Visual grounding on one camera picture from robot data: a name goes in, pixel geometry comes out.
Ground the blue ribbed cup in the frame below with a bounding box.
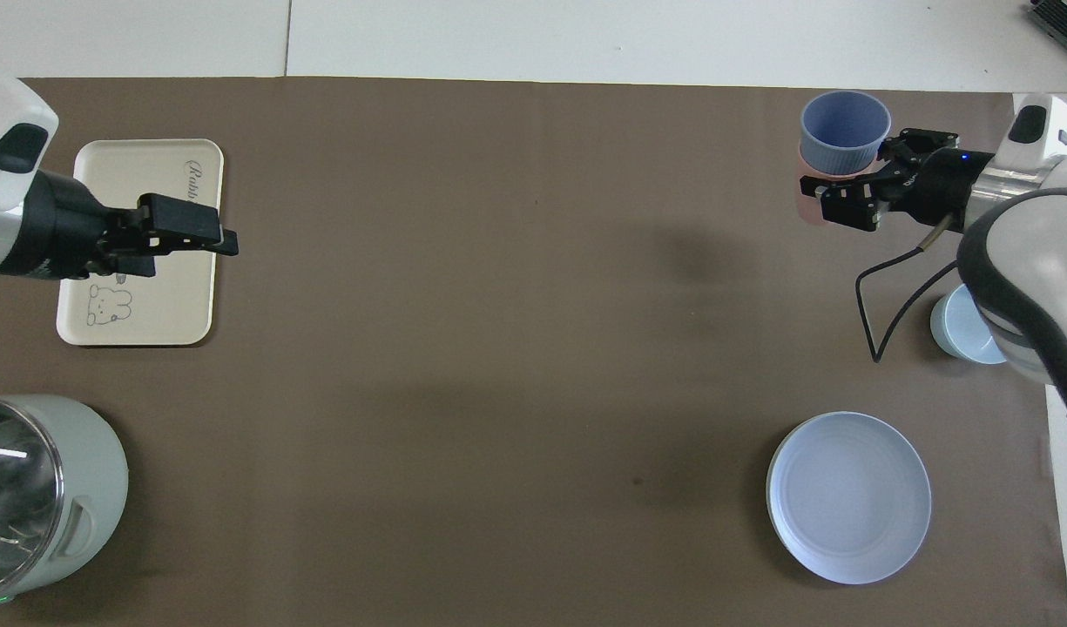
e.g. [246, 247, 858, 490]
[800, 91, 893, 172]

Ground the cream rabbit print tray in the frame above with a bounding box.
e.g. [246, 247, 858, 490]
[56, 138, 225, 347]

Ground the pale green cooking pot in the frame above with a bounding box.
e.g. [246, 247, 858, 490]
[0, 394, 130, 608]

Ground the glass pot lid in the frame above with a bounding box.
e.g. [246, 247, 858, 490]
[0, 398, 66, 595]

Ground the light blue small bowl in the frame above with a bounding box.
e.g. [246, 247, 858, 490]
[929, 283, 1011, 366]

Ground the light blue round plate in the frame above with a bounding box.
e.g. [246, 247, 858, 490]
[766, 411, 933, 585]

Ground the dark grey ridged device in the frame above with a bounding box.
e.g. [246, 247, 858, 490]
[1025, 0, 1067, 44]

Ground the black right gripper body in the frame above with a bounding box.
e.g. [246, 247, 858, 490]
[881, 148, 997, 234]

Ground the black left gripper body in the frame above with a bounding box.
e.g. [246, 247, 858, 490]
[0, 169, 120, 281]

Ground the brown table mat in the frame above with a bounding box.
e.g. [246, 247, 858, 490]
[0, 77, 1067, 627]

